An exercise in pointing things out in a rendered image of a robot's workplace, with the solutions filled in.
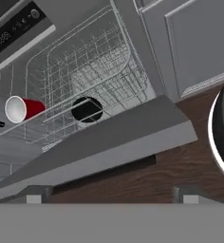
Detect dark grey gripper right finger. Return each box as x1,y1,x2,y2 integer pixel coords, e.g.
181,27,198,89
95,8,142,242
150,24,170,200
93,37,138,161
172,185,223,205

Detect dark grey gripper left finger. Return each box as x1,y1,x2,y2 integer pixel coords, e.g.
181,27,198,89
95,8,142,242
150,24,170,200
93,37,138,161
7,185,53,205

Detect red cup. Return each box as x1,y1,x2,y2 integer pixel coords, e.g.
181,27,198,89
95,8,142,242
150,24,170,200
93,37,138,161
4,95,47,124

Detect grey dishwasher door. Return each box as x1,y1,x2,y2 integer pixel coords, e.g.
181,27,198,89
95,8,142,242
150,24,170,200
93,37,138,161
0,94,199,203

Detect black bowl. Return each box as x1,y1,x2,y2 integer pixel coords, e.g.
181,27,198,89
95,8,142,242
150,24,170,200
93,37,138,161
70,96,104,123

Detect grey cabinet door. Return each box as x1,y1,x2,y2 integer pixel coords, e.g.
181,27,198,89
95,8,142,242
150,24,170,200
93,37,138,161
164,0,224,98

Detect grey dishwasher with control panel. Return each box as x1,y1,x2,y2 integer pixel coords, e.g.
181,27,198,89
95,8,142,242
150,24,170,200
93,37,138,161
0,0,169,191

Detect black and white round thing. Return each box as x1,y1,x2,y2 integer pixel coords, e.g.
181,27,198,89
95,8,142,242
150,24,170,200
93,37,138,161
207,69,224,182

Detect narrow grey cabinet panel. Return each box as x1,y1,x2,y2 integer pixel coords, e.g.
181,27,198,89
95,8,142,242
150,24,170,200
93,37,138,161
134,0,182,103

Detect wire dishwasher rack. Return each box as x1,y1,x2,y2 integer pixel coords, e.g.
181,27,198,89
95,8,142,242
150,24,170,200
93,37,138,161
0,4,150,146

